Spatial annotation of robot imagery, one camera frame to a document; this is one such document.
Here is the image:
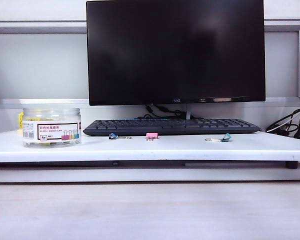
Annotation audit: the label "blue binder clip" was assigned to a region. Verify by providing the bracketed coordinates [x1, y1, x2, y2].
[108, 132, 133, 140]

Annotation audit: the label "white desk riser board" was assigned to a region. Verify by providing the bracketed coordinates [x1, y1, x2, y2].
[0, 129, 300, 164]

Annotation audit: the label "white cable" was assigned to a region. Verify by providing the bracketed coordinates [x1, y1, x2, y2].
[266, 106, 300, 133]

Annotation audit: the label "black computer monitor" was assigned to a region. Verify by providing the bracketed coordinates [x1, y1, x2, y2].
[86, 0, 267, 107]

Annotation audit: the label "teal binder clip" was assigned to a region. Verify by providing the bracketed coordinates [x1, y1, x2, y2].
[204, 133, 233, 143]

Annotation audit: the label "black monitor cables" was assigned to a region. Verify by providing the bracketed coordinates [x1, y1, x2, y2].
[137, 104, 191, 120]

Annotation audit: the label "clear plastic clip jar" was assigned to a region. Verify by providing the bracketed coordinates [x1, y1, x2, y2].
[21, 107, 82, 148]

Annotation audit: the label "black cable bundle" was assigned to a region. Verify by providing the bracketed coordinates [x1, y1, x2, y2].
[266, 104, 300, 133]

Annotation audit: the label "yellow tape roll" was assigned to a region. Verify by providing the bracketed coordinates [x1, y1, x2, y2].
[17, 112, 24, 136]

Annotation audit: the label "aluminium partition frame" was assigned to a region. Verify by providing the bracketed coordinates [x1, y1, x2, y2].
[0, 15, 300, 110]

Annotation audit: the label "black computer keyboard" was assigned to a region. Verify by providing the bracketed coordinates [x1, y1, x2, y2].
[82, 118, 262, 137]

